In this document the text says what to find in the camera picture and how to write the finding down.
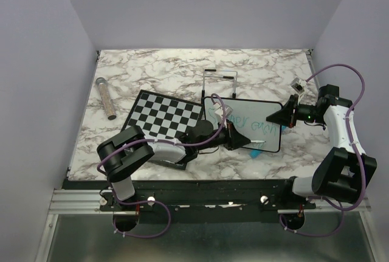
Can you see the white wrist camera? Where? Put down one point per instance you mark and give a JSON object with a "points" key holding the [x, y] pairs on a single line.
{"points": [[299, 85], [221, 112]]}

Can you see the black and white chessboard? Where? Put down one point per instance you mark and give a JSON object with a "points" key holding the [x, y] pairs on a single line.
{"points": [[162, 116]]}

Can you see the glittery silver tube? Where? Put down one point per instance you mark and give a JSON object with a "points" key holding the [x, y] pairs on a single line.
{"points": [[102, 86]]}

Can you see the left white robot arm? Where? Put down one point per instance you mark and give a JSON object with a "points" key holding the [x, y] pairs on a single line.
{"points": [[127, 151]]}

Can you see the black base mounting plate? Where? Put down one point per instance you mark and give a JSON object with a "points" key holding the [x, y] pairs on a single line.
{"points": [[157, 202]]}

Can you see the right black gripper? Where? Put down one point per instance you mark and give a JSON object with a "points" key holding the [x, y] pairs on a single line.
{"points": [[285, 116]]}

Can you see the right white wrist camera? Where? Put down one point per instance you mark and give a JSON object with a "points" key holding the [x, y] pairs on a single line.
{"points": [[299, 85]]}

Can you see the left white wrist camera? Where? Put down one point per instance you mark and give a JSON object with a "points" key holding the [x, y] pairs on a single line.
{"points": [[221, 112]]}

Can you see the blue cylindrical tube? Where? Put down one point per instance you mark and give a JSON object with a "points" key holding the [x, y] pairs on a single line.
{"points": [[254, 154]]}

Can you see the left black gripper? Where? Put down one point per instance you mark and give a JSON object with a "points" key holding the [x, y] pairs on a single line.
{"points": [[237, 140]]}

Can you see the aluminium frame rail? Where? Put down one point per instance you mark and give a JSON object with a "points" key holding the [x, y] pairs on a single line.
{"points": [[89, 202]]}

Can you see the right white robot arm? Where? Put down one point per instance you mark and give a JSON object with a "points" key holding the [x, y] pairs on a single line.
{"points": [[346, 170]]}

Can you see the wire whiteboard stand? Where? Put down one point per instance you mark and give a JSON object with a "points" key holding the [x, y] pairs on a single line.
{"points": [[218, 76]]}

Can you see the black framed whiteboard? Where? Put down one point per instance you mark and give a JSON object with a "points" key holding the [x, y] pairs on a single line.
{"points": [[249, 118]]}

